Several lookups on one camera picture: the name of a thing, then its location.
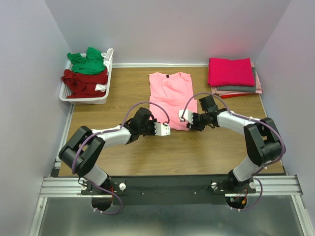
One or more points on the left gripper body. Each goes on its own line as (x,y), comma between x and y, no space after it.
(149,129)

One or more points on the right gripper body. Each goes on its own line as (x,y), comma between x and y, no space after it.
(199,122)

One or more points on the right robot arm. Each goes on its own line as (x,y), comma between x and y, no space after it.
(264,145)

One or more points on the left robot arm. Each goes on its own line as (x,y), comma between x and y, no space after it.
(83,149)

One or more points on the folded red t shirt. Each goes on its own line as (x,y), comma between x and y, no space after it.
(231,95)

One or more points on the folded magenta t shirt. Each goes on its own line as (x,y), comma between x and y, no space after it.
(226,72)

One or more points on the folded light pink t shirt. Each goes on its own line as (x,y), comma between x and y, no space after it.
(257,83)

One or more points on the dark red t shirt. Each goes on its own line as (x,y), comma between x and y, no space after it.
(85,85)

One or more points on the white garment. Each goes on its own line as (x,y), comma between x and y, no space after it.
(107,57)

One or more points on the green t shirt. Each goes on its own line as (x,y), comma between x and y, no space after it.
(91,64)

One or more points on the white plastic basket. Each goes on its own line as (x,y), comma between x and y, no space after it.
(65,91)

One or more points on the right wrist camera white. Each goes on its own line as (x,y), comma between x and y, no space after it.
(186,115)

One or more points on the aluminium frame rail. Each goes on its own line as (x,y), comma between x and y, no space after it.
(275,209)

